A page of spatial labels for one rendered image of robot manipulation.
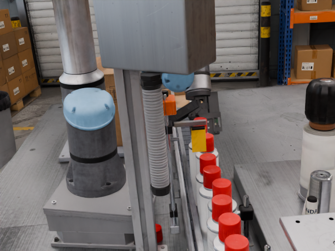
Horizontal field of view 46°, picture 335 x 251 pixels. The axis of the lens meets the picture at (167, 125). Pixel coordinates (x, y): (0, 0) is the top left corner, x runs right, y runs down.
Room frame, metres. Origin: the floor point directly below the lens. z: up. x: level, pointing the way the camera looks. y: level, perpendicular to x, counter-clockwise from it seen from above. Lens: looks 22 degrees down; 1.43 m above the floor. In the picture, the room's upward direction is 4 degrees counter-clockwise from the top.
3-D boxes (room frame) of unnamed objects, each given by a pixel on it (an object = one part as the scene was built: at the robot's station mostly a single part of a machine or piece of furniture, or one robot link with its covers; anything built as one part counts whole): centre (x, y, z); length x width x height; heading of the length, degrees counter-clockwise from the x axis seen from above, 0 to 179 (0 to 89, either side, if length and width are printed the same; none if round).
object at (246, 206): (0.75, -0.16, 0.89); 0.03 x 0.03 x 0.12; 1
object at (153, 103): (0.59, 0.02, 1.18); 0.04 x 0.04 x 0.21
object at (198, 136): (0.75, -0.06, 1.09); 0.03 x 0.01 x 0.06; 91
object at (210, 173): (0.64, -0.07, 0.98); 0.05 x 0.05 x 0.20
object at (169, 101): (0.74, -0.03, 1.05); 0.10 x 0.04 x 0.33; 91
